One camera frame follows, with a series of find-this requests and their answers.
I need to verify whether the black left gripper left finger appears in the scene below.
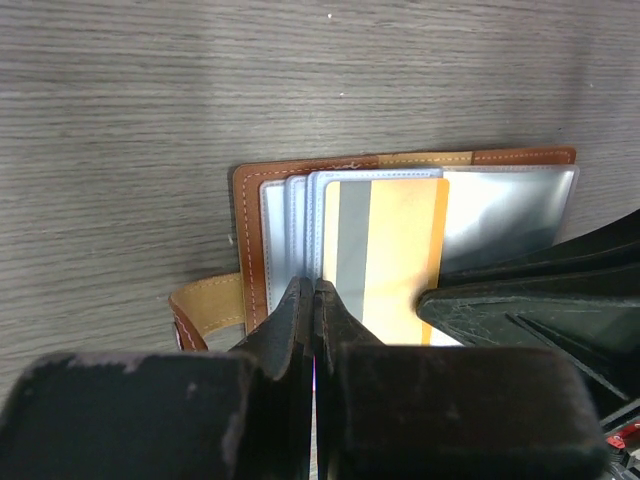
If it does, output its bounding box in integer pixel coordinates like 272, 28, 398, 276
227, 277, 313, 479

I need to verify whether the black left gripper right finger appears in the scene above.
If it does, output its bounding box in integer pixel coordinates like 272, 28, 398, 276
313, 280, 390, 479

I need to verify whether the gold credit card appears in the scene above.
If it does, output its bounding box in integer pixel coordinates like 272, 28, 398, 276
322, 178, 449, 345

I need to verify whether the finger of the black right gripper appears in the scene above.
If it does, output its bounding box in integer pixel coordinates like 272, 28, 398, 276
417, 212, 639, 400

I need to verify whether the brown leather card holder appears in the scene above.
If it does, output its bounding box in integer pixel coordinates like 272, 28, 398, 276
169, 146, 579, 351

